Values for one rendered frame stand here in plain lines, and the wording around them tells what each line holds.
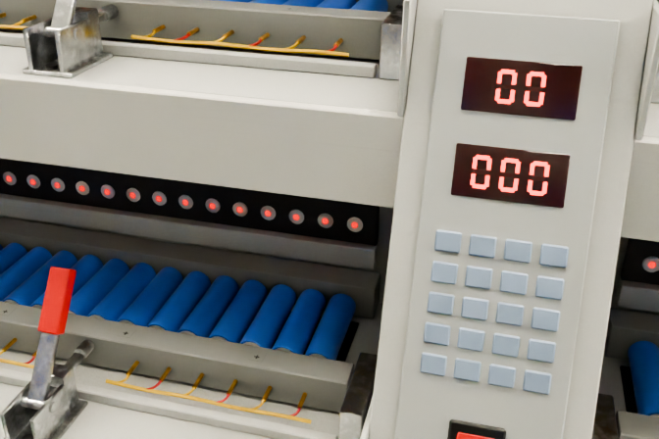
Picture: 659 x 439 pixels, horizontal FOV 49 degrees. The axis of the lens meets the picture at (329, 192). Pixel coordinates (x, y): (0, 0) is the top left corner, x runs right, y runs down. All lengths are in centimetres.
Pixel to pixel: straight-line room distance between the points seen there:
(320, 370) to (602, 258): 17
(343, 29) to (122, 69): 12
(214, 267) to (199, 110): 19
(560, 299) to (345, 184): 11
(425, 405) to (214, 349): 15
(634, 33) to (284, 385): 25
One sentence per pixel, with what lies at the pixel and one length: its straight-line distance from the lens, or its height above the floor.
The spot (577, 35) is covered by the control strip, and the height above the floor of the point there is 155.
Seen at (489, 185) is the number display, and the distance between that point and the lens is 31.
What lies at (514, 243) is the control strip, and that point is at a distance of 31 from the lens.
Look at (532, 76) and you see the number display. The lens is 31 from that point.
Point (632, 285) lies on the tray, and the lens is 50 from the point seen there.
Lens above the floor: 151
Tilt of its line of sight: 6 degrees down
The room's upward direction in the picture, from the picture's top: 6 degrees clockwise
